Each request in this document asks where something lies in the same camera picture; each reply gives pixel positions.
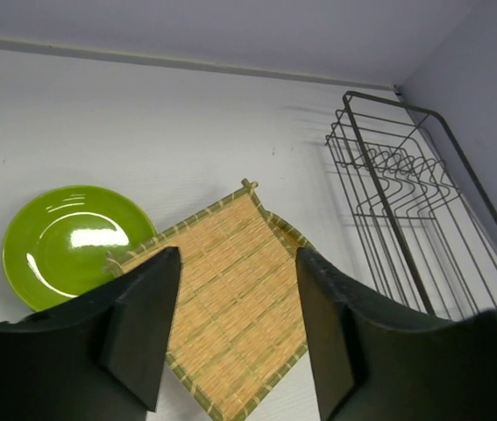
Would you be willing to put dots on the rounded bamboo tray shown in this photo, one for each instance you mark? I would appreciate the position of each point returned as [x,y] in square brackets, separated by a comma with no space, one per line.
[287,232]

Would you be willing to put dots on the square bamboo tray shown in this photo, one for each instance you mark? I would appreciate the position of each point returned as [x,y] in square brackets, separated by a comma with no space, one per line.
[237,327]

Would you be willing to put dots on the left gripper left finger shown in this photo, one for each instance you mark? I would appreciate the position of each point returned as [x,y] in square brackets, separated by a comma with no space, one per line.
[99,356]

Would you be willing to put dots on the black wire dish rack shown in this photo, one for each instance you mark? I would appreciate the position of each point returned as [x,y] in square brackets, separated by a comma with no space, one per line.
[426,228]

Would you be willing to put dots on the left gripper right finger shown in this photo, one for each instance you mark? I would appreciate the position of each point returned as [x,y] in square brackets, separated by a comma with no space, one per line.
[375,359]

